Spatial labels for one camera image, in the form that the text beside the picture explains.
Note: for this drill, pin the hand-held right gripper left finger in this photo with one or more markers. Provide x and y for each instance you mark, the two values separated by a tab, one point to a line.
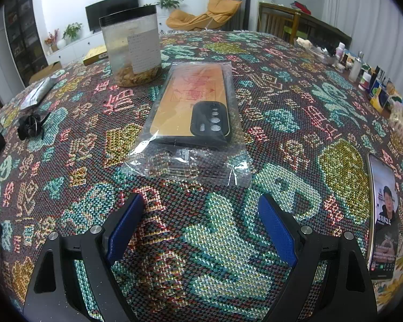
122	231

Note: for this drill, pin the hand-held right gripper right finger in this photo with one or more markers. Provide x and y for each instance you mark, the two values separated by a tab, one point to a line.
277	228

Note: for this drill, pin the patterned woven blanket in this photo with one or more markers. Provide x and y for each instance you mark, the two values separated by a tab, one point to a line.
201	161

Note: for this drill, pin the smartphone with lit screen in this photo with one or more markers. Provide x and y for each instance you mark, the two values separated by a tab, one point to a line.
384	214

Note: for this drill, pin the black hair clip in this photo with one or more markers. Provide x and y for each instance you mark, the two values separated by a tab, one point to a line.
28	125

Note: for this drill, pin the yellow floral cloth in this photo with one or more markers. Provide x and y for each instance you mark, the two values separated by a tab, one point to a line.
399	281

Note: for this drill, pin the phone case in clear bag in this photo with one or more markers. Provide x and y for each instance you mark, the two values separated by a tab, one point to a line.
191	100

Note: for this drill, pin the silver foil packet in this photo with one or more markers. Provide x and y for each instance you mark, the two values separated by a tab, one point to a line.
40	90

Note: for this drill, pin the brown cardboard box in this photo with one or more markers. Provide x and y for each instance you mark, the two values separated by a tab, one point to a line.
47	70

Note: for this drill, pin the yellow flat box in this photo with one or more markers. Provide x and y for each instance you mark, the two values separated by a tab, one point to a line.
94	57

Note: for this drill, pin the row of small bottles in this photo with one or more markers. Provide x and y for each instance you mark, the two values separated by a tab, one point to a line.
366	73

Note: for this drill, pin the white television console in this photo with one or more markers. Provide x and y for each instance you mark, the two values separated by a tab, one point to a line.
77	48

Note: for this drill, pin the clear plastic jar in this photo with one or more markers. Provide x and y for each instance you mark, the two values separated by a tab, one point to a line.
131	40

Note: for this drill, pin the red flowers in white vase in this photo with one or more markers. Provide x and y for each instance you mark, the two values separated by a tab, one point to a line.
55	40

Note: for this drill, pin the dark glass display cabinet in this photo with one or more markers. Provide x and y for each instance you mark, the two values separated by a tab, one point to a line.
23	30

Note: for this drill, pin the dark wooden chair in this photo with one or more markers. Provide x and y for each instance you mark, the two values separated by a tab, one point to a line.
278	20

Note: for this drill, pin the red cloth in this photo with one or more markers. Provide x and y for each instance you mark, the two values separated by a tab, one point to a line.
300	6

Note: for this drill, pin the orange lounge chair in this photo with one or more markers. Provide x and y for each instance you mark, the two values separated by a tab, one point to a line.
201	16

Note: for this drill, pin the black flat television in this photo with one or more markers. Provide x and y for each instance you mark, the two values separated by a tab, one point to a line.
114	6

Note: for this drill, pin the leafy green potted plant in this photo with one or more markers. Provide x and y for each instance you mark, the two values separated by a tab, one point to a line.
169	1

